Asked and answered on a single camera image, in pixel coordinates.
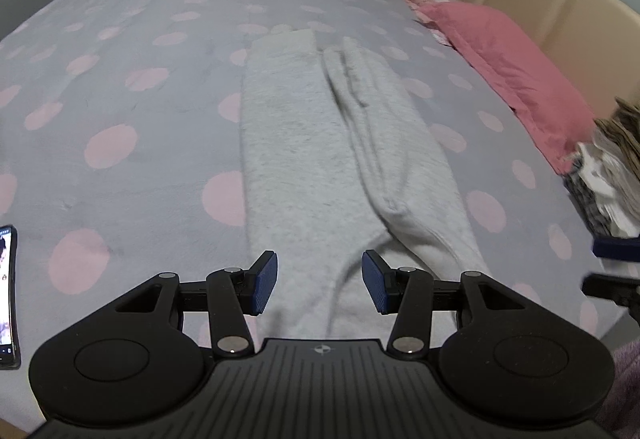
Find pile of clothes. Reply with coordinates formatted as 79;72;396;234
562;96;640;241

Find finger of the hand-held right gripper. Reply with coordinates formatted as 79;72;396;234
592;235;640;264
581;273;640;309

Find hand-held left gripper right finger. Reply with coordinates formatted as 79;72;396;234
361;249;526;360

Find black smartphone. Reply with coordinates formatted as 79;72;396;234
0;225;22;370

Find lilac fuzzy robe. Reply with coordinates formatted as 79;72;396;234
595;339;640;439

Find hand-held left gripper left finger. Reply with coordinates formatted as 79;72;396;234
116;250;279;360

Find light grey sweatpants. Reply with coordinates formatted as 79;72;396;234
239;29;493;341

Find grey blanket with pink dots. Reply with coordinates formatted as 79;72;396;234
0;0;640;420

